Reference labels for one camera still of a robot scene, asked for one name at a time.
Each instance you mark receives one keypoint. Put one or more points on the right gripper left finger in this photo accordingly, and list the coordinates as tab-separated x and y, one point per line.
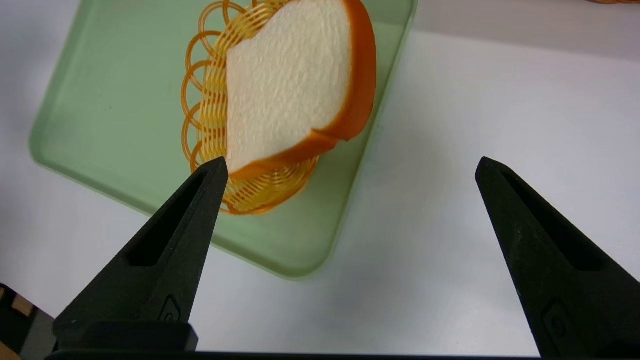
150	280

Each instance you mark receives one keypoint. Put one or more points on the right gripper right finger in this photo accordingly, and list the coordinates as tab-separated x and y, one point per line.
565	310

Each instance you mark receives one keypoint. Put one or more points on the small yellow wicker basket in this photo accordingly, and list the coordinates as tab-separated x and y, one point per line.
260	195

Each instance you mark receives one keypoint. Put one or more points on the large orange wicker basket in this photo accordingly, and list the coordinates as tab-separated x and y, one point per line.
615	1

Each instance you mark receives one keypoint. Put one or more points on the light green plastic tray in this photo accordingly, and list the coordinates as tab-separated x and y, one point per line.
125	100

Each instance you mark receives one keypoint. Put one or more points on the white bread slice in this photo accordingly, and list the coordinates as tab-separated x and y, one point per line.
285	85

